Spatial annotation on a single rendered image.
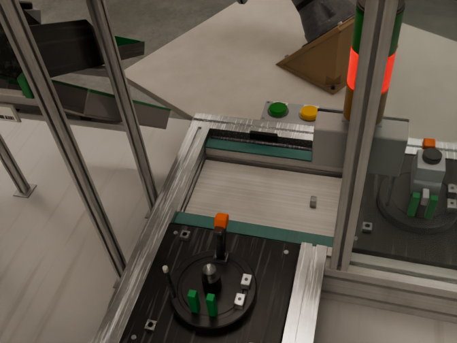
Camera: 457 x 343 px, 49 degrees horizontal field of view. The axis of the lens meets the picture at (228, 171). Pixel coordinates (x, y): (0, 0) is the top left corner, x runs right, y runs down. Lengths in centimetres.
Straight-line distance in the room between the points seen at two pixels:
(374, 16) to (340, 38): 72
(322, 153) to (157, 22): 282
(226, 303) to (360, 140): 33
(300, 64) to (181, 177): 53
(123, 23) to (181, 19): 39
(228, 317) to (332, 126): 33
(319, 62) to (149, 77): 48
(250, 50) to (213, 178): 56
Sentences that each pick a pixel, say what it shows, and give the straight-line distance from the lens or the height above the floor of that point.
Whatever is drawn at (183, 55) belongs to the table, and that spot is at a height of 86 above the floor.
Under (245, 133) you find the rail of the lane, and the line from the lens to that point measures 108.
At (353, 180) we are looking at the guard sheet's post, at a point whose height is 117.
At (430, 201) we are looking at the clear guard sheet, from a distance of 73.
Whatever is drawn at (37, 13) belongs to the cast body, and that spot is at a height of 125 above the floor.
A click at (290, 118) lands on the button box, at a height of 96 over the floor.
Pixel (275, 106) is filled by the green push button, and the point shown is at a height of 97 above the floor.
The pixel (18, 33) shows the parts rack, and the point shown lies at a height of 141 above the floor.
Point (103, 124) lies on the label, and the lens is 93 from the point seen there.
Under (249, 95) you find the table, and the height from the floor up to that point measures 86.
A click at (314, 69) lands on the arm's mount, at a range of 134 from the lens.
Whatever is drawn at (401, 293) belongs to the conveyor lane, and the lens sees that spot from 90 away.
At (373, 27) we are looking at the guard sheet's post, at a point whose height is 141.
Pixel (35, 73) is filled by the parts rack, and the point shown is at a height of 135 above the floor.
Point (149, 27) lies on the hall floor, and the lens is 340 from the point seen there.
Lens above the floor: 169
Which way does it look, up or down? 47 degrees down
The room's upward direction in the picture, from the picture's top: 6 degrees counter-clockwise
